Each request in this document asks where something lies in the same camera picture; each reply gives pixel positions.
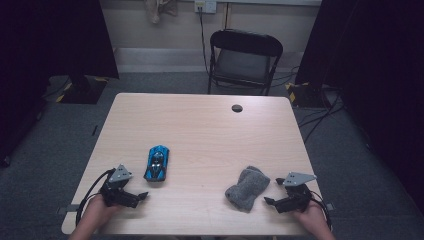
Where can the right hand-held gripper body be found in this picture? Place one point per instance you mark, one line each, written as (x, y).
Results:
(296, 200)

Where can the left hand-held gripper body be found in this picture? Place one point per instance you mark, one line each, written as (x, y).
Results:
(116, 195)

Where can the grey fluffy towel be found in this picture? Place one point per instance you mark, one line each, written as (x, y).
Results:
(248, 190)

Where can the blue toy car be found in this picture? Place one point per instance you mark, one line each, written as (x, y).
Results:
(156, 164)

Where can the person's right hand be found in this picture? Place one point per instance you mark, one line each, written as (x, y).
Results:
(313, 218)

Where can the person's left hand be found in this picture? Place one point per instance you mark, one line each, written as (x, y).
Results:
(96, 213)

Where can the grey tape strip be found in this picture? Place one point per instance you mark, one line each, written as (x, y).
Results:
(68, 209)
(330, 206)

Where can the small black floor object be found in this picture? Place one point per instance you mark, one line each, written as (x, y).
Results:
(95, 130)

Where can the round black table grommet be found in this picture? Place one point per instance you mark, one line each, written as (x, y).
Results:
(237, 108)

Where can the black stand base yellow tape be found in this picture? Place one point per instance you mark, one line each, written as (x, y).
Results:
(305, 96)
(83, 91)

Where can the black folding chair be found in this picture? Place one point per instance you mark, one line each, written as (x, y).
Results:
(245, 65)

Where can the black curtain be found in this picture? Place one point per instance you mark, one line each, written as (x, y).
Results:
(373, 66)
(50, 50)

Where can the beige hanging cloth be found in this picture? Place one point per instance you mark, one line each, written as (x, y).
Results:
(156, 8)

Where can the grey wall skirting duct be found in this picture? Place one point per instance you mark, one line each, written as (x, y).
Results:
(160, 60)

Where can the thin vertical wall conduit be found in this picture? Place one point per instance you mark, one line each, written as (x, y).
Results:
(227, 15)

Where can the white wall socket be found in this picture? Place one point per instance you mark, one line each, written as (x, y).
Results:
(205, 6)

